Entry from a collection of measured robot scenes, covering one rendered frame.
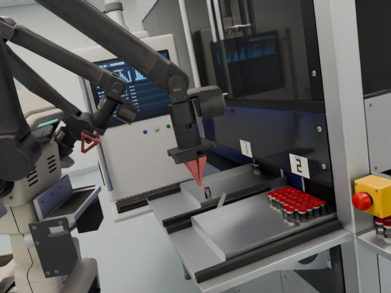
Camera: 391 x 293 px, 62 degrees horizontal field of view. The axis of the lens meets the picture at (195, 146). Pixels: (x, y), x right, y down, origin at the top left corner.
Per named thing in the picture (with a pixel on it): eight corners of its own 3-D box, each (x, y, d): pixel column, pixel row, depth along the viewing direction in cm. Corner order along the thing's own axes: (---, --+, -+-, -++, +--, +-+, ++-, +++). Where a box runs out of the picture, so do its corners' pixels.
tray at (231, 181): (253, 170, 145) (252, 162, 144) (287, 184, 121) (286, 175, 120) (181, 191, 136) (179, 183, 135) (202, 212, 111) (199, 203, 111)
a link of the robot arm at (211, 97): (163, 71, 76) (166, 77, 68) (211, 60, 77) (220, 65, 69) (175, 120, 81) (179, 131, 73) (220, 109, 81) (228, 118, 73)
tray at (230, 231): (285, 195, 112) (284, 185, 111) (342, 222, 87) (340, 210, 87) (192, 227, 102) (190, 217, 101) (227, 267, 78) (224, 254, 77)
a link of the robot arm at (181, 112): (166, 100, 77) (166, 102, 72) (194, 93, 78) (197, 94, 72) (173, 128, 79) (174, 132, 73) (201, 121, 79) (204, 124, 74)
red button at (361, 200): (363, 203, 75) (362, 187, 74) (378, 209, 72) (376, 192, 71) (350, 208, 74) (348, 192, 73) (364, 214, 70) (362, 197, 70)
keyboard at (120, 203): (192, 181, 170) (191, 177, 169) (201, 188, 157) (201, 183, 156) (115, 204, 159) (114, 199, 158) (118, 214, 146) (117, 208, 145)
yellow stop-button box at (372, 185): (380, 200, 79) (377, 171, 77) (407, 209, 72) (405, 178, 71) (354, 209, 77) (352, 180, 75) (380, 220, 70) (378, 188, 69)
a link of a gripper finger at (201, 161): (213, 185, 76) (204, 147, 75) (184, 195, 75) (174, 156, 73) (203, 179, 83) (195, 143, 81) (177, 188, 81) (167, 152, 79)
